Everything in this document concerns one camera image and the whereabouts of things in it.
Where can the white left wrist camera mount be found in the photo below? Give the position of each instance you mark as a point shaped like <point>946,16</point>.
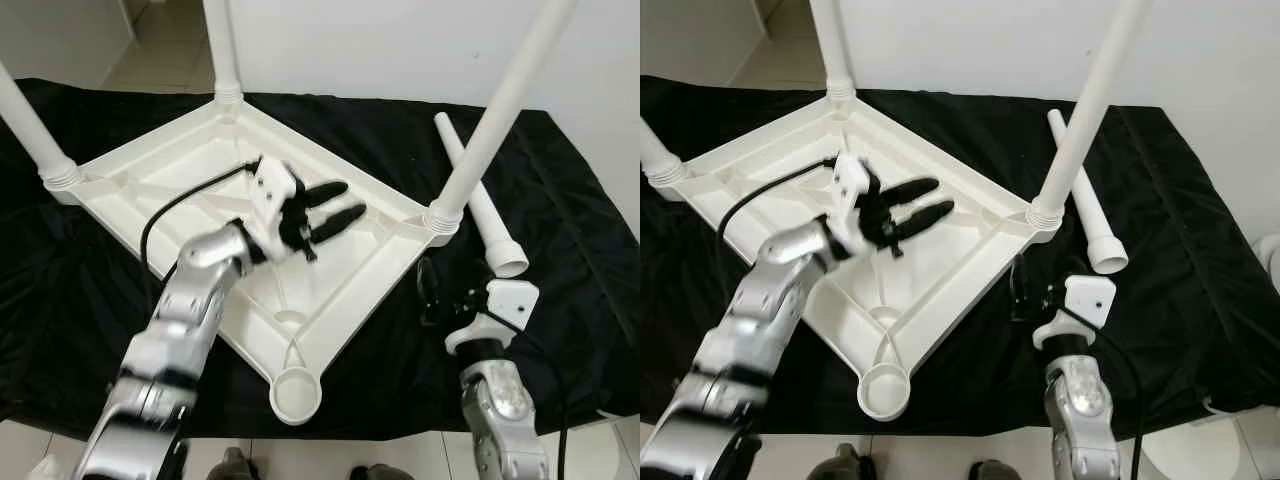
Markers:
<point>272,185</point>
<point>850,180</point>

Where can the grey robot left leg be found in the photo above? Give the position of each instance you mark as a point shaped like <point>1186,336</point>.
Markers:
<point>840,465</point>
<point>235,465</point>

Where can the white floor fan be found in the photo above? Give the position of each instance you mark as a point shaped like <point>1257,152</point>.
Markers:
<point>1272,250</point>

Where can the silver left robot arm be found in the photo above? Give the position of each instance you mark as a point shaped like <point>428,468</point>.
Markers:
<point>190,300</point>
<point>780,290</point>

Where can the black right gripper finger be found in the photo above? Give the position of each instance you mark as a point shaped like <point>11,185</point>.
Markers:
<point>428,288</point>
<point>1019,288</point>

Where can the white plastic children table top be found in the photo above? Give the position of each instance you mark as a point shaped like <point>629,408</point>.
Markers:
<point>960,250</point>
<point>360,250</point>

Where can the black cloth table cover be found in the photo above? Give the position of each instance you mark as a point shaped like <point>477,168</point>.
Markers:
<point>560,330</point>
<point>1180,330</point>

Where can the grey robot leg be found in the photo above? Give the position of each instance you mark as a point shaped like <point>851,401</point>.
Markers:
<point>840,465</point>
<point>990,470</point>
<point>375,472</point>
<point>235,465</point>

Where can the grey robot right leg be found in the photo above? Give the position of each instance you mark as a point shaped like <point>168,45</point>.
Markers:
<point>990,470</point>
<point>375,472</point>

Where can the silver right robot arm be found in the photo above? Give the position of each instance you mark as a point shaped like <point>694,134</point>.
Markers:
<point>1085,400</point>
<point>500,400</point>

